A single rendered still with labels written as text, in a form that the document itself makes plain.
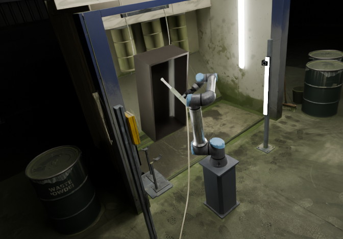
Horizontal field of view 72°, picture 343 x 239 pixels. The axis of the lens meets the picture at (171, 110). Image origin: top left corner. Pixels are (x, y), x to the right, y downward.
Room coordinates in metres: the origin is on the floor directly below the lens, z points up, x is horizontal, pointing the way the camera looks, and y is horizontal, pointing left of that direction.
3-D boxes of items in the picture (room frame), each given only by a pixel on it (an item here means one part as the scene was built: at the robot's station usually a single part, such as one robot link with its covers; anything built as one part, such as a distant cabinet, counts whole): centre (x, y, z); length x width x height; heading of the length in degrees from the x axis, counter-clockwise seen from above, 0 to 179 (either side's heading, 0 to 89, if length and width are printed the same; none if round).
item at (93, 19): (2.15, 0.57, 1.14); 0.18 x 0.18 x 2.29; 33
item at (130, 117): (1.63, 0.34, 1.42); 0.12 x 0.06 x 0.26; 33
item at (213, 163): (2.00, -0.41, 0.69); 0.19 x 0.19 x 0.10
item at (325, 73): (3.68, -2.65, 0.44); 0.59 x 0.58 x 0.89; 137
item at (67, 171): (2.17, 1.36, 0.44); 0.59 x 0.58 x 0.89; 103
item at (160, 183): (1.69, 0.25, 0.95); 0.26 x 0.15 x 0.32; 33
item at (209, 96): (2.19, -0.42, 1.43); 0.68 x 0.12 x 0.12; 164
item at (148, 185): (1.68, 0.27, 0.78); 0.31 x 0.23 x 0.01; 33
